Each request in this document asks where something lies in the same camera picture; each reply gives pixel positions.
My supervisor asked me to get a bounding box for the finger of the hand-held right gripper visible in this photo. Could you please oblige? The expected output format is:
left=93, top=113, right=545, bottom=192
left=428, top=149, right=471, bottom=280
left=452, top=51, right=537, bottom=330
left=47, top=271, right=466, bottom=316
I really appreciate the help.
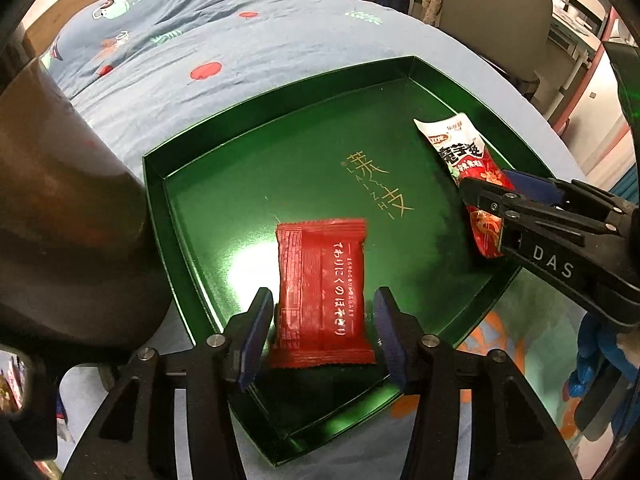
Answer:
left=459, top=177, right=601, bottom=241
left=504, top=169, right=628, bottom=213

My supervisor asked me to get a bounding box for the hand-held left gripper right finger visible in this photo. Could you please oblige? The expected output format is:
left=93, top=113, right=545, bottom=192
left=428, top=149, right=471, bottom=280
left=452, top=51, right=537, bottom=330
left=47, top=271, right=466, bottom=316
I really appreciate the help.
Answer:
left=372, top=286, right=576, bottom=480

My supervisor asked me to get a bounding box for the green tray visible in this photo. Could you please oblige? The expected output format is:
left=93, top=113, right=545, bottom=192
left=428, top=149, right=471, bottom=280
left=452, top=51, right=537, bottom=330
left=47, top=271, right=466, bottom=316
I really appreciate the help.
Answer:
left=142, top=55, right=571, bottom=467

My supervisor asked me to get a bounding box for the red square snack packet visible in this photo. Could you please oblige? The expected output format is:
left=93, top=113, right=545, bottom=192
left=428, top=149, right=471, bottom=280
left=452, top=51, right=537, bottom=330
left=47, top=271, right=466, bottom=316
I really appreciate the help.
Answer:
left=269, top=217, right=377, bottom=370

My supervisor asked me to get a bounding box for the grey chair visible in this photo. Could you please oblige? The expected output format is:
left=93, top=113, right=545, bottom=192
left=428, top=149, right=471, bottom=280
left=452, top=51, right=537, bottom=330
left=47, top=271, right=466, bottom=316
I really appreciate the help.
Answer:
left=439, top=0, right=555, bottom=88

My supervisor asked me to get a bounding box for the wooden headboard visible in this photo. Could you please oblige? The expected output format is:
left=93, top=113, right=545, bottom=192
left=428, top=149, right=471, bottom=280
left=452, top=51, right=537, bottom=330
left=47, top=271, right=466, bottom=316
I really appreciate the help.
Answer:
left=22, top=0, right=116, bottom=58

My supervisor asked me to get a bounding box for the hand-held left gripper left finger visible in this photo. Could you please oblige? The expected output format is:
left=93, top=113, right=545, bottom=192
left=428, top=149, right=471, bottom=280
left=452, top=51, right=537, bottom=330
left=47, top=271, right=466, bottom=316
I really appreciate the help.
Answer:
left=62, top=287, right=275, bottom=480

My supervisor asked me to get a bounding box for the long white red snack packet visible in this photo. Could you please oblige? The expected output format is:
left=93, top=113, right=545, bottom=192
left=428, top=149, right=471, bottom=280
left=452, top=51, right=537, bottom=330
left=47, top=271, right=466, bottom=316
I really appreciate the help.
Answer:
left=413, top=112, right=516, bottom=259

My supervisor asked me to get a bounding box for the white desk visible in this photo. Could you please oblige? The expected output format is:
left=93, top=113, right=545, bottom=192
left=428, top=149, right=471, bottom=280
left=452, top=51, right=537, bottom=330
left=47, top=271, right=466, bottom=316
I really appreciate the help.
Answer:
left=547, top=0, right=618, bottom=68

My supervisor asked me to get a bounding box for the person's right hand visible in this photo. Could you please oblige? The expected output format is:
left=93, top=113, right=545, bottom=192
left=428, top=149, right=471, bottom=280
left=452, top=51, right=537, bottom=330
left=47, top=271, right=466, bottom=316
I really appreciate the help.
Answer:
left=562, top=310, right=640, bottom=443

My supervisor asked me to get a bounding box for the blue printed bed sheet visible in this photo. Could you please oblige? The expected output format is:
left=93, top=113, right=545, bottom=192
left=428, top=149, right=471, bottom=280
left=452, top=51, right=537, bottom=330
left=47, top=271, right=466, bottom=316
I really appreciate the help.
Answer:
left=40, top=0, right=621, bottom=480

